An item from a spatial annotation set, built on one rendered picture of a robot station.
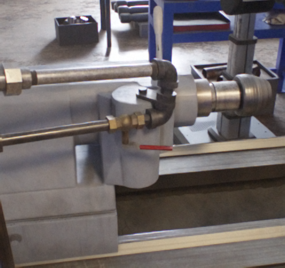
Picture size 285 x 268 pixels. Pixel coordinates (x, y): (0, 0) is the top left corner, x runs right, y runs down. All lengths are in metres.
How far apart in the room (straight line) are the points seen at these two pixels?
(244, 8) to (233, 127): 0.62
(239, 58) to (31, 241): 1.55
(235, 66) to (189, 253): 1.42
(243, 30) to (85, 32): 2.69
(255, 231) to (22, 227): 0.47
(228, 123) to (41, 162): 1.58
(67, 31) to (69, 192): 3.81
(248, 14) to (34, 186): 1.53
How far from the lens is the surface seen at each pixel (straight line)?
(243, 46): 2.19
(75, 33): 4.62
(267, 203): 1.26
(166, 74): 0.71
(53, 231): 0.87
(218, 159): 1.20
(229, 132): 2.34
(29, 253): 0.91
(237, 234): 0.97
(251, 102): 0.92
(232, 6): 2.08
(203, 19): 3.02
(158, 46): 0.83
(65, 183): 0.85
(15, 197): 0.86
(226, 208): 1.22
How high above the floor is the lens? 1.49
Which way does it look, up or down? 29 degrees down
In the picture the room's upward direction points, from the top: straight up
